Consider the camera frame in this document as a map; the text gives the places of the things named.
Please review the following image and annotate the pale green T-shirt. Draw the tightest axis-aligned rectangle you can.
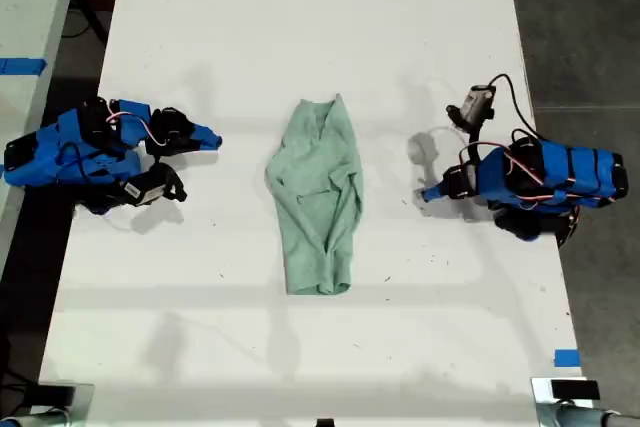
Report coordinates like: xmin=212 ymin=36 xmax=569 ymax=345
xmin=264 ymin=92 xmax=365 ymax=297

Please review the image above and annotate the long blue tape strip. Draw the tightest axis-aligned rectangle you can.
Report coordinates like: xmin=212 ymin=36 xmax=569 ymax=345
xmin=0 ymin=57 xmax=49 ymax=77

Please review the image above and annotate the white side table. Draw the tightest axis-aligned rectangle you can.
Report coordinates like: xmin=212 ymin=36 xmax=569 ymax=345
xmin=0 ymin=0 xmax=85 ymax=271

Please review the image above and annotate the small blue tape piece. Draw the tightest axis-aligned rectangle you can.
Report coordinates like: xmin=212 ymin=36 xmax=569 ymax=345
xmin=553 ymin=347 xmax=583 ymax=369

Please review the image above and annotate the black camera stalk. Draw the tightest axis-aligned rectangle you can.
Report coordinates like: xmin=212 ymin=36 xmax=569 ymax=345
xmin=149 ymin=161 xmax=189 ymax=204
xmin=457 ymin=116 xmax=495 ymax=168

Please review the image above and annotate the black camera box with label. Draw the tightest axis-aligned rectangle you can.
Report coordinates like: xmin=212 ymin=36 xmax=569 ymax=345
xmin=112 ymin=172 xmax=170 ymax=208

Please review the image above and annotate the black and grey camera box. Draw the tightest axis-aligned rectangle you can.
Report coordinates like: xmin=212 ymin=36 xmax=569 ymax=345
xmin=445 ymin=83 xmax=498 ymax=131

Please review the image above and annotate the black camera cable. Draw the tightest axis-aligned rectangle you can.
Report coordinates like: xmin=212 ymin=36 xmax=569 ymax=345
xmin=487 ymin=73 xmax=547 ymax=142

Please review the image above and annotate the dark floor cable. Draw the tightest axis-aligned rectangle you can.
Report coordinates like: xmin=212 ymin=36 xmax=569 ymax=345
xmin=60 ymin=0 xmax=110 ymax=46

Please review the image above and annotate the black box on metal bracket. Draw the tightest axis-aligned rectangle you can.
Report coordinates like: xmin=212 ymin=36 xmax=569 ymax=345
xmin=550 ymin=379 xmax=601 ymax=402
xmin=35 ymin=383 xmax=77 ymax=406

